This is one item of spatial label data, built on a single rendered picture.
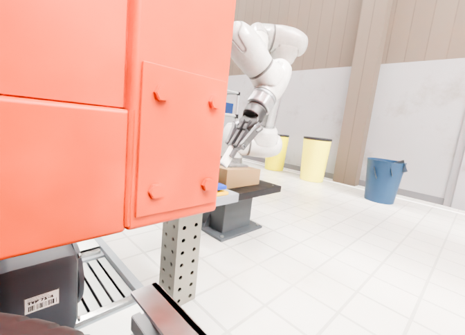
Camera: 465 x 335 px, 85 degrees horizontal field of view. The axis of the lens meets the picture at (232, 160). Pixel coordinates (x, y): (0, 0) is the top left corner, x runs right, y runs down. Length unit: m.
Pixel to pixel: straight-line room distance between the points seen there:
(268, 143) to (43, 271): 1.27
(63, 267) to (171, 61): 0.42
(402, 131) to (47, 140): 3.65
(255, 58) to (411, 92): 3.07
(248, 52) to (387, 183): 2.42
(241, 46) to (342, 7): 3.65
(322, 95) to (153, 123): 3.87
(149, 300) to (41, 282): 0.21
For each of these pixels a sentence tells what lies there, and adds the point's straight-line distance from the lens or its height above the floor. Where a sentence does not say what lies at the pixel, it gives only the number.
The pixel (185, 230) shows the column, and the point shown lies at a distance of 0.92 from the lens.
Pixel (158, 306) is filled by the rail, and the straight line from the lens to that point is 0.46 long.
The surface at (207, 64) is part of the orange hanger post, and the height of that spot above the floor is 0.76.
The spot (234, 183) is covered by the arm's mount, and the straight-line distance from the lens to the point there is 1.47.
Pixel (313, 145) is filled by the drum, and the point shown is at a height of 0.48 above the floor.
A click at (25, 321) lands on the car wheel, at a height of 0.50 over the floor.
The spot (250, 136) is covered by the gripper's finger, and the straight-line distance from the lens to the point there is 0.82.
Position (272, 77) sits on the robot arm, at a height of 0.84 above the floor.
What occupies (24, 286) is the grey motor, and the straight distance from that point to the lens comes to 0.59.
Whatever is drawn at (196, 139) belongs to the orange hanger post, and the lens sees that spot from 0.39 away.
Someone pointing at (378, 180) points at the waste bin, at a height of 0.24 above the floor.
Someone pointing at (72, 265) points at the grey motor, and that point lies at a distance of 0.60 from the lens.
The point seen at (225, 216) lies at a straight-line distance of 1.54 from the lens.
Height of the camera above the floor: 0.68
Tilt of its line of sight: 9 degrees down
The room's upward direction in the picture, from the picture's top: 6 degrees clockwise
